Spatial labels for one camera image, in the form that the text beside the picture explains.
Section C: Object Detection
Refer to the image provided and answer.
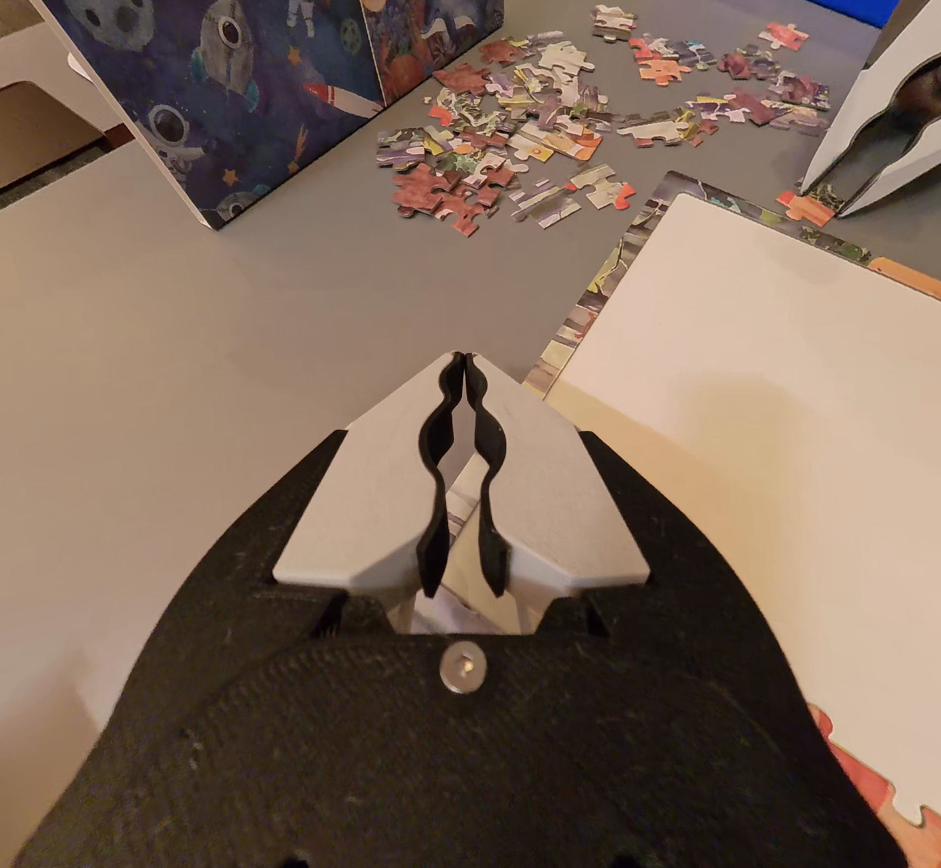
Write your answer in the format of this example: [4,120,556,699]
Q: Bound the printed puzzle storage box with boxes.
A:
[0,0,507,231]

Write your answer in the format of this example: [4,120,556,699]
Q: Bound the pile of puzzle pieces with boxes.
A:
[375,0,835,239]

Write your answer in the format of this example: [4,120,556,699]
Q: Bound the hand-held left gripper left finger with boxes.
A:
[272,351,466,599]

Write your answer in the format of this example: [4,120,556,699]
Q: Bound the orange green puzzle piece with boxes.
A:
[775,183,845,228]

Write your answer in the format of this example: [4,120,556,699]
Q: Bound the joined orange puzzle pieces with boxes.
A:
[805,702,941,868]

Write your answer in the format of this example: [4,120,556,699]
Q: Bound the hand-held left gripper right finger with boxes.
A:
[465,354,653,613]

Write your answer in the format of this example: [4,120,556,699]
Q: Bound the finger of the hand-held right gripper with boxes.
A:
[837,124,941,218]
[800,0,941,196]

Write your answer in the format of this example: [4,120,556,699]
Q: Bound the puzzle frame tray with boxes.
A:
[523,171,941,828]

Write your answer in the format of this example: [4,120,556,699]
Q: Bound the white shelf unit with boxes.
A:
[0,23,126,211]

